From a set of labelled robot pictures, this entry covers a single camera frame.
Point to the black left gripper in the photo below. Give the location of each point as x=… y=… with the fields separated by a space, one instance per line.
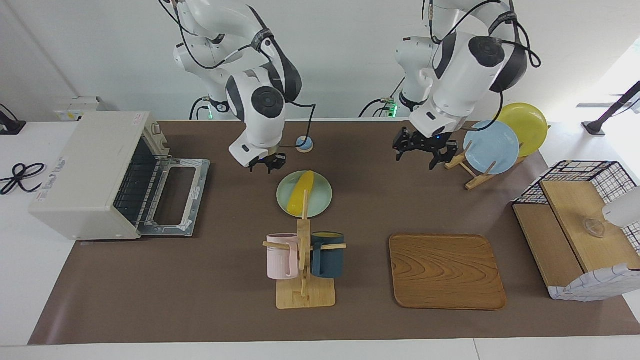
x=425 y=141

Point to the small clear glass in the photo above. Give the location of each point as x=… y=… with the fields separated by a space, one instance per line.
x=595 y=227

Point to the cream toaster oven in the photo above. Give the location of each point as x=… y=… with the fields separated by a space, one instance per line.
x=85 y=170

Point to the pale green plate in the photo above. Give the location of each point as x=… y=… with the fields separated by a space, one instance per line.
x=320 y=195

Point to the light blue plate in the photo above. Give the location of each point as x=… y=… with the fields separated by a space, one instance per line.
x=492 y=147

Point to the white cylindrical device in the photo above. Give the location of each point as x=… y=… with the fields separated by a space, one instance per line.
x=625 y=210

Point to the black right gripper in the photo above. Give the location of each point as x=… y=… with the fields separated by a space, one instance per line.
x=270 y=157

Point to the brown table mat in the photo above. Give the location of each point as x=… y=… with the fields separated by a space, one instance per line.
x=225 y=280

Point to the wooden mug tree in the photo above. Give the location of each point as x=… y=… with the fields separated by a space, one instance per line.
x=305 y=295

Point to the glass oven door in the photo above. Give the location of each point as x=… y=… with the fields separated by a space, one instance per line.
x=197 y=200

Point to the black angled stand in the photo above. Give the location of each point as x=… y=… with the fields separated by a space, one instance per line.
x=612 y=111

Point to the metal oven rack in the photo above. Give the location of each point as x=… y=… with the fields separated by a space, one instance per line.
x=135 y=195

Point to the small blue white knob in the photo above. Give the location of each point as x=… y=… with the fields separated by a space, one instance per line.
x=302 y=146

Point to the white power box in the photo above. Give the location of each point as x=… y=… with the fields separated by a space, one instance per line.
x=75 y=107

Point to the black clamp mount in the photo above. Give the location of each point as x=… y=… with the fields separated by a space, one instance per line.
x=10 y=125

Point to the dark teal mug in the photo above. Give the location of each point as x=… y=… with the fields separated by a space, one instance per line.
x=327 y=260

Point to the yellow corn cob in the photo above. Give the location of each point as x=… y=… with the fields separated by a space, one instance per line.
x=301 y=192

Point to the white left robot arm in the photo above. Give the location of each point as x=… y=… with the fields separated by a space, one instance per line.
x=460 y=75

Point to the wooden tray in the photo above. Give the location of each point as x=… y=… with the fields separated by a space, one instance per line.
x=447 y=272

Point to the wooden plate rack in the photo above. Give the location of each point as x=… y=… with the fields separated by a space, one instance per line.
x=475 y=181

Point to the yellow plate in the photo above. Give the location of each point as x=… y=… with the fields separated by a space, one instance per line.
x=530 y=125

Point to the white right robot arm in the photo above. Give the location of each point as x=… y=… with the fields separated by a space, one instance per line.
x=260 y=110

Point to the pink mug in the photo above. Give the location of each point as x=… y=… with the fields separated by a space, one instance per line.
x=280 y=257

